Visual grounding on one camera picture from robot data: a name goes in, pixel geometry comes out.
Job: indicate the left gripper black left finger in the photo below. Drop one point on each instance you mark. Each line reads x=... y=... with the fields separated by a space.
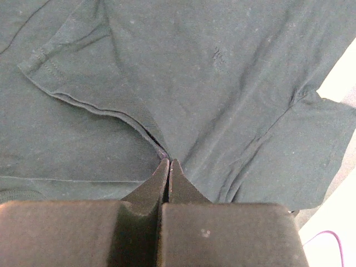
x=85 y=233

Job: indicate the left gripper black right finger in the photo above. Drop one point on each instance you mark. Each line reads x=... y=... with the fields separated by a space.
x=196 y=232

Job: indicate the black t shirt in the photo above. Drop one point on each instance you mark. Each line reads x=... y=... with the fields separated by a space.
x=94 y=94

